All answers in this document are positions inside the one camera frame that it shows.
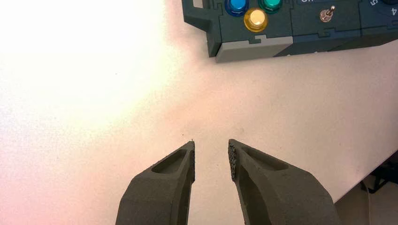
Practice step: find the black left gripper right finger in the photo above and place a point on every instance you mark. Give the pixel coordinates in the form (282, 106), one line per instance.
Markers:
(280, 195)

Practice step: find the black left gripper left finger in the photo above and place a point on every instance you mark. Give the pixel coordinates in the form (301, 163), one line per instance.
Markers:
(161, 192)

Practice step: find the black right arm base stand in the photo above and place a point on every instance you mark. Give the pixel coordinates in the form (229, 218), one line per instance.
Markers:
(385, 174)

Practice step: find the dark teal and grey control box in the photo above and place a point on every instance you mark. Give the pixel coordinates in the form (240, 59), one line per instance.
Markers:
(311, 34)

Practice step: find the green round push button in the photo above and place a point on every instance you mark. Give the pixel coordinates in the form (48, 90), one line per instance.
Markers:
(270, 4)

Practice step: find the blue round push button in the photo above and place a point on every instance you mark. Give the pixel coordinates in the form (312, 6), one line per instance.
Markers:
(237, 6)

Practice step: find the silver metal toggle switch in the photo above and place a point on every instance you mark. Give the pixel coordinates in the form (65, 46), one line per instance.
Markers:
(326, 15)

